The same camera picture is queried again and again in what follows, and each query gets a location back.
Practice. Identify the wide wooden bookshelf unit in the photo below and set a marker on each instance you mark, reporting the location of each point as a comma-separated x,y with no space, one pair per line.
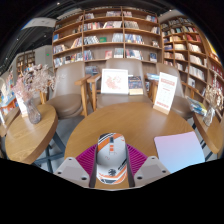
106,36

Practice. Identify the stack of colourful books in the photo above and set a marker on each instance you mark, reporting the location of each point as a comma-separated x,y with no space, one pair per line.
197,106

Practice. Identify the white orange computer mouse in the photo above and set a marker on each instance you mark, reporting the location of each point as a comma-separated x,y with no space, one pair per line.
111,160

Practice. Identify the beige wooden-armed armchair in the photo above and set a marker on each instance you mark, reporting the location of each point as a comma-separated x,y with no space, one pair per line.
123,63
181,103
68,80

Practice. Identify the glass vase with dried flowers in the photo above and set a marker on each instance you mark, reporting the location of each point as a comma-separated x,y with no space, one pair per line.
209,116
33,113

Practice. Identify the small distant bookshelf unit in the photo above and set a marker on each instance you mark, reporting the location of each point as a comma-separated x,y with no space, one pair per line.
26,61

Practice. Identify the small white orange table sign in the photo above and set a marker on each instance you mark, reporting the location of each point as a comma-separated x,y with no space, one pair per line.
22,108

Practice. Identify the flat pile of blue books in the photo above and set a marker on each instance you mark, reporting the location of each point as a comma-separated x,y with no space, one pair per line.
153,77

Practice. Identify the white framed red picture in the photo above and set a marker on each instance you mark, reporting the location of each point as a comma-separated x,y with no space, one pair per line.
114,81

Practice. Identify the round wooden side table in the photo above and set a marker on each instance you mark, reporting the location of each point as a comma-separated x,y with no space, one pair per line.
210,136
30,136

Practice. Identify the white sign on wooden base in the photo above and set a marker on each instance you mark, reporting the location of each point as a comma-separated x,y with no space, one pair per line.
165,93

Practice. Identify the colourful book display stand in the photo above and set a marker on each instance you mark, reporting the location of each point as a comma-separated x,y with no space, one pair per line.
6,98

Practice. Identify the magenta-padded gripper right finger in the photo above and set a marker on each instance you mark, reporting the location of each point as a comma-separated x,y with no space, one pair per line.
151,170

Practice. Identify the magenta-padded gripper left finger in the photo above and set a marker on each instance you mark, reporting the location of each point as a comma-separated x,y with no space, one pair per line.
71,170

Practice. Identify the yellow poster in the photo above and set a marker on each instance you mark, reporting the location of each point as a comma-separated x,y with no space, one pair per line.
213,48

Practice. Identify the pink blue gradient mouse pad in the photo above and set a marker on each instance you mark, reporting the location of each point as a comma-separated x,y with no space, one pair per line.
180,151

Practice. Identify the dark cover book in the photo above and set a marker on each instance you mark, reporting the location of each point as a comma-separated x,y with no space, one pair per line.
135,83

